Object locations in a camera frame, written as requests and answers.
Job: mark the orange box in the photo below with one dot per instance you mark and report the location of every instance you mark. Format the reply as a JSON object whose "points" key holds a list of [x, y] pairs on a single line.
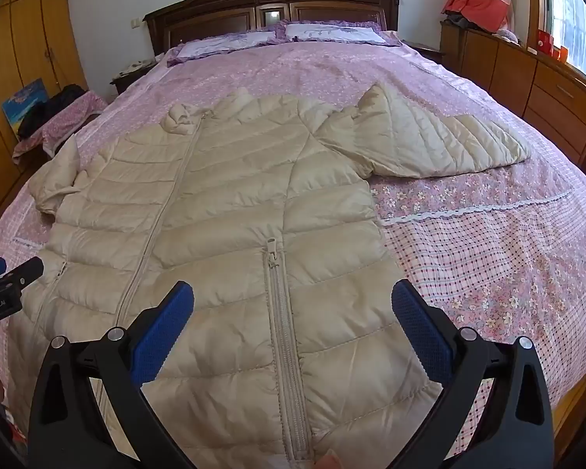
{"points": [[564, 53]]}

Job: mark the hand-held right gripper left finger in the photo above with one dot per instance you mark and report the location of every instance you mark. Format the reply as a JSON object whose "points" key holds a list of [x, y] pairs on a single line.
{"points": [[163, 332]]}

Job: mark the person's right hand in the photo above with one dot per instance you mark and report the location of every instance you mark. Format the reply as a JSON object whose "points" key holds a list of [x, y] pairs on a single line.
{"points": [[329, 461]]}

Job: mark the dark wooden headboard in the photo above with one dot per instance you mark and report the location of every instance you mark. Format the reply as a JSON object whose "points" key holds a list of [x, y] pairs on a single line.
{"points": [[224, 19]]}

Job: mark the purple frilled pillow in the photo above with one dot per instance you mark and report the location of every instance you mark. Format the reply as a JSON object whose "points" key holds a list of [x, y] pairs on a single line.
{"points": [[215, 45], [337, 33]]}

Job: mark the blue painting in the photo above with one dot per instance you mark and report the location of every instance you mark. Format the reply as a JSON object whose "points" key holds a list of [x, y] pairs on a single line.
{"points": [[22, 102]]}

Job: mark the long wooden cabinet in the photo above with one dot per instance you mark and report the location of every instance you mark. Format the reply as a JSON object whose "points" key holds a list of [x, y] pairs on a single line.
{"points": [[517, 73]]}

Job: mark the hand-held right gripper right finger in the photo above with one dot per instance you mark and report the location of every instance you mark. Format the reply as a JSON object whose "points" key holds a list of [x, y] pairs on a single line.
{"points": [[420, 327]]}

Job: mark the red box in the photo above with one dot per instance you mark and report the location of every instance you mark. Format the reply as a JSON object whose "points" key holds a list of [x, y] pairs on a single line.
{"points": [[547, 41]]}

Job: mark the yellow wooden wardrobe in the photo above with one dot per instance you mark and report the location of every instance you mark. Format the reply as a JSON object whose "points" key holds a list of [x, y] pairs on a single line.
{"points": [[19, 34]]}

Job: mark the black garment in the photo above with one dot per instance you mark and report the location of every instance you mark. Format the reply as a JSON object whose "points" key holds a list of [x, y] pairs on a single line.
{"points": [[53, 105]]}

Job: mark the white wall socket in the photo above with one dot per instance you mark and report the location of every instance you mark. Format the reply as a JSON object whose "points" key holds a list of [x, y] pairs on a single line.
{"points": [[135, 23]]}

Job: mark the pink floral bedspread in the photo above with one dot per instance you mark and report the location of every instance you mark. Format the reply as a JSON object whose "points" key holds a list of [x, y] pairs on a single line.
{"points": [[469, 254]]}

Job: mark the grey clothes pile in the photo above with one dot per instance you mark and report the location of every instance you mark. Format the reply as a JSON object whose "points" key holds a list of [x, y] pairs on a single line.
{"points": [[459, 20]]}

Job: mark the dark wooden nightstand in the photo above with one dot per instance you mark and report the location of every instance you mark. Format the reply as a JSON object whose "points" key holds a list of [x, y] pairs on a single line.
{"points": [[127, 80], [425, 49]]}

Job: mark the beige down jacket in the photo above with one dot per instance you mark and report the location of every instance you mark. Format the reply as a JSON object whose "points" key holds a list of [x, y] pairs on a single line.
{"points": [[224, 205]]}

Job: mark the pale soft bundle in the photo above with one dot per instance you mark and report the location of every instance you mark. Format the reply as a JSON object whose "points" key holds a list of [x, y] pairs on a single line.
{"points": [[507, 35]]}

